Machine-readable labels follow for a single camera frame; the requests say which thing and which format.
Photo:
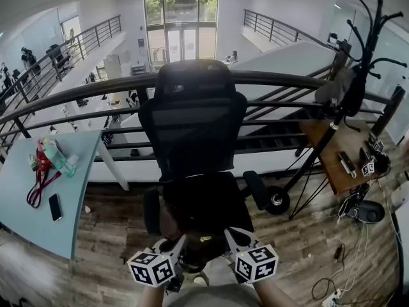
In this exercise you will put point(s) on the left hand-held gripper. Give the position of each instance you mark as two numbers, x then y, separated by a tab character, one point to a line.
150	269

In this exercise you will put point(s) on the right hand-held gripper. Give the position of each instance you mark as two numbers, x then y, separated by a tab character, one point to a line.
257	264

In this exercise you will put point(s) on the brown leather bag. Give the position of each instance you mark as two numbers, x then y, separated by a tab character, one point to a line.
174	222

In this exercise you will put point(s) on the black mesh office chair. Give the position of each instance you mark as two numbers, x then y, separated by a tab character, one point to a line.
191	123

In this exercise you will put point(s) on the person's right forearm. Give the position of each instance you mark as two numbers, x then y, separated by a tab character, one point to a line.
271	294

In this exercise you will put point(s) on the person's left forearm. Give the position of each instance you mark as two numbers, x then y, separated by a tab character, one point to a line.
151	297

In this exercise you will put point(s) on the distant black office chair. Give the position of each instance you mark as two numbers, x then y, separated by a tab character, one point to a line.
57	58

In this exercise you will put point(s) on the person's white shoe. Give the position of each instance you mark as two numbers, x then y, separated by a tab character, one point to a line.
199	280

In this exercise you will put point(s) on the person's grey clothing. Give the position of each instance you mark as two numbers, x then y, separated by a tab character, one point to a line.
217	296

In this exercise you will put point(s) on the black coat rack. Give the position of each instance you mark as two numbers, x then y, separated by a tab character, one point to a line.
278	200

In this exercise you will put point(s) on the white power strip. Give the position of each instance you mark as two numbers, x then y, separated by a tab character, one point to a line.
330	299

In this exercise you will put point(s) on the black power adapter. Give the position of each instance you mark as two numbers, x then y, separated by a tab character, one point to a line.
338	253

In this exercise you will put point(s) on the crumpled white paper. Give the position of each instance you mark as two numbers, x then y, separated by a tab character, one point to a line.
87	208

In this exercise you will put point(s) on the black smartphone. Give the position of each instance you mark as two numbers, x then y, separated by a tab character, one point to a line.
55	207

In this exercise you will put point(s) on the wooden side table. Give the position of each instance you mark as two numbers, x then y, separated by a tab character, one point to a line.
332	171

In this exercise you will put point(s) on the black oval case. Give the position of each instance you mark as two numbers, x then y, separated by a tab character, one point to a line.
372	212

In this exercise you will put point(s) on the white and black power bank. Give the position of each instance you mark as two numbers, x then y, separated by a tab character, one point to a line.
346	164

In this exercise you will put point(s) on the light blue table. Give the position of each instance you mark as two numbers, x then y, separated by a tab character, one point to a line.
86	146

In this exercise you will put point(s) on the spare hand-held gripper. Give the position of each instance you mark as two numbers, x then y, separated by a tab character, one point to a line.
367	166
380	158

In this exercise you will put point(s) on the white desk with black edge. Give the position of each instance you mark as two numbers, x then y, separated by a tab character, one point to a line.
404	248

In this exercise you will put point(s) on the red pouch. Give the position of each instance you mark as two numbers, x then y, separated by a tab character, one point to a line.
41	162

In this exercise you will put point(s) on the white rounded object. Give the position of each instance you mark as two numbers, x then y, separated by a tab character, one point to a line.
401	194

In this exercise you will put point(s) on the grey cap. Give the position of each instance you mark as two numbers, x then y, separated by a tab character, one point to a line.
332	89

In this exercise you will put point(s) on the dark curved metal railing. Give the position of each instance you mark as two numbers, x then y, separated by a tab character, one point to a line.
96	86

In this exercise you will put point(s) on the black hanging garment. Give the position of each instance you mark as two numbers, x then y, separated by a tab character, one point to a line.
354	98

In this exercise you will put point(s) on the short dark balcony railing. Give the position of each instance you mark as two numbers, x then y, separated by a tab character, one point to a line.
271	24

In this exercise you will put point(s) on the long dark balcony railing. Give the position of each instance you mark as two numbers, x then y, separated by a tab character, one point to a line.
96	30

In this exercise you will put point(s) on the glass entrance doors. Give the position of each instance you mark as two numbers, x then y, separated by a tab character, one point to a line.
182	11

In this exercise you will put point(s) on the ceiling strip light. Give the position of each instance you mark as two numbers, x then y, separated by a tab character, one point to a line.
337	6

